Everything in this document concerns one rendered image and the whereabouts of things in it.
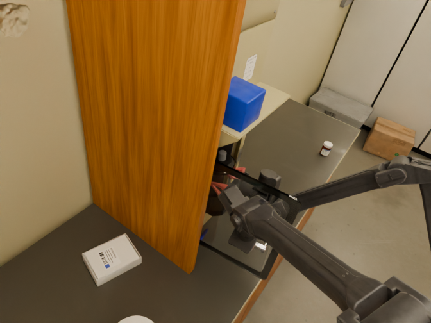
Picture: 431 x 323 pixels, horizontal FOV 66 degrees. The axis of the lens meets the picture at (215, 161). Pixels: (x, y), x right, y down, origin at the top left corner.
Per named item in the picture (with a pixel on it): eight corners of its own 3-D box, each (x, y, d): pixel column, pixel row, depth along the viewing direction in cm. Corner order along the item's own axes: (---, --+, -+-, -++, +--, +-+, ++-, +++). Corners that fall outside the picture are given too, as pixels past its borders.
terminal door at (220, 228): (190, 237, 122) (203, 154, 96) (266, 280, 114) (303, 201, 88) (188, 238, 122) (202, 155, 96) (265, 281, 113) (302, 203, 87)
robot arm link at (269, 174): (278, 220, 108) (288, 209, 115) (288, 190, 103) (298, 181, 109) (246, 202, 113) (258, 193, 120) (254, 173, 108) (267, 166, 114)
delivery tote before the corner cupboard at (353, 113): (300, 123, 379) (308, 98, 358) (314, 109, 407) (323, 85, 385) (350, 148, 356) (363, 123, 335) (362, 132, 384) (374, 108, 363)
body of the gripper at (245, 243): (227, 243, 92) (226, 236, 85) (244, 211, 95) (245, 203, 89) (248, 255, 90) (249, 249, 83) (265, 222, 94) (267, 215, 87)
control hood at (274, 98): (197, 149, 94) (201, 119, 88) (253, 106, 116) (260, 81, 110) (230, 168, 90) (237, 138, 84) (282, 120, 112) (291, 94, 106)
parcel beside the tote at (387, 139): (361, 150, 357) (373, 129, 338) (366, 135, 380) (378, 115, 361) (400, 166, 345) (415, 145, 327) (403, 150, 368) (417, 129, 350)
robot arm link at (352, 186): (410, 184, 82) (415, 170, 90) (399, 163, 82) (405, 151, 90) (270, 223, 109) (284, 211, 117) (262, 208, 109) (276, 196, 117)
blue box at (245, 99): (208, 116, 89) (213, 87, 83) (229, 103, 96) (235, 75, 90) (240, 133, 86) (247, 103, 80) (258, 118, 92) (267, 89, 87)
